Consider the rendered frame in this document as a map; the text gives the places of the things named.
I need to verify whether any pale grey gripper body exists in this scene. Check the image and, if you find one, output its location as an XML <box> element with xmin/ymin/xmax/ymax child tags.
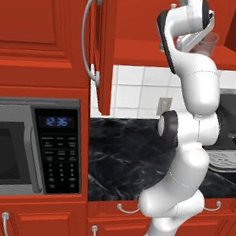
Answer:
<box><xmin>175</xmin><ymin>13</ymin><xmax>216</xmax><ymax>55</ymax></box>

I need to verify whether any clear glass cup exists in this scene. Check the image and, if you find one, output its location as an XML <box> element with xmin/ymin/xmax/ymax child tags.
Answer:
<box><xmin>194</xmin><ymin>30</ymin><xmax>220</xmax><ymax>58</ymax></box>

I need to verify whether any open red cabinet door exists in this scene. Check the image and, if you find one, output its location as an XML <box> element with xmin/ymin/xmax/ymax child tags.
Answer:
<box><xmin>85</xmin><ymin>0</ymin><xmax>120</xmax><ymax>117</ymax></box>

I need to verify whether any red upper cabinet door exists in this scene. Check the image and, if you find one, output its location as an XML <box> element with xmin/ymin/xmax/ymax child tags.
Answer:
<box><xmin>0</xmin><ymin>0</ymin><xmax>97</xmax><ymax>93</ymax></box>

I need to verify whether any red lower cabinet door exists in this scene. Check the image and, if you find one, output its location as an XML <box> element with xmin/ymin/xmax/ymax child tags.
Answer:
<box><xmin>86</xmin><ymin>216</ymin><xmax>152</xmax><ymax>236</ymax></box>
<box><xmin>0</xmin><ymin>202</ymin><xmax>89</xmax><ymax>236</ymax></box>
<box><xmin>175</xmin><ymin>213</ymin><xmax>236</xmax><ymax>236</ymax></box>

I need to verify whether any red drawer front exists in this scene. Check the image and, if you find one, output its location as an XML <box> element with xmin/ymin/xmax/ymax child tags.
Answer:
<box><xmin>86</xmin><ymin>198</ymin><xmax>152</xmax><ymax>225</ymax></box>
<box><xmin>195</xmin><ymin>195</ymin><xmax>236</xmax><ymax>224</ymax></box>

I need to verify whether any grey and black microwave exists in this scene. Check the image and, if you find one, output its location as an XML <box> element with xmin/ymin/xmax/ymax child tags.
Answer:
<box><xmin>0</xmin><ymin>93</ymin><xmax>89</xmax><ymax>204</ymax></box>

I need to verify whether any red open wall cabinet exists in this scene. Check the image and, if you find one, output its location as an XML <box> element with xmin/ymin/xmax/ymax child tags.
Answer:
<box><xmin>112</xmin><ymin>0</ymin><xmax>236</xmax><ymax>76</ymax></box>

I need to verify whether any beige wall outlet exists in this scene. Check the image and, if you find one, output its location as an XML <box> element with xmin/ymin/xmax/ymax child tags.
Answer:
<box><xmin>156</xmin><ymin>96</ymin><xmax>174</xmax><ymax>118</ymax></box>

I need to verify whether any curved silver cabinet door handle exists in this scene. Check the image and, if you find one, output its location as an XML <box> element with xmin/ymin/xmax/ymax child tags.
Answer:
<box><xmin>76</xmin><ymin>0</ymin><xmax>107</xmax><ymax>88</ymax></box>

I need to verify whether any silver drawer handle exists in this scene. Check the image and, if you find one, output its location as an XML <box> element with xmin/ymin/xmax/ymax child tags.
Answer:
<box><xmin>116</xmin><ymin>202</ymin><xmax>141</xmax><ymax>215</ymax></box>
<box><xmin>202</xmin><ymin>199</ymin><xmax>224</xmax><ymax>213</ymax></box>

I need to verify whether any grey microwave handle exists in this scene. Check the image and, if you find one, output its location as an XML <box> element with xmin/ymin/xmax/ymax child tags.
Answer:
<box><xmin>24</xmin><ymin>125</ymin><xmax>49</xmax><ymax>194</ymax></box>

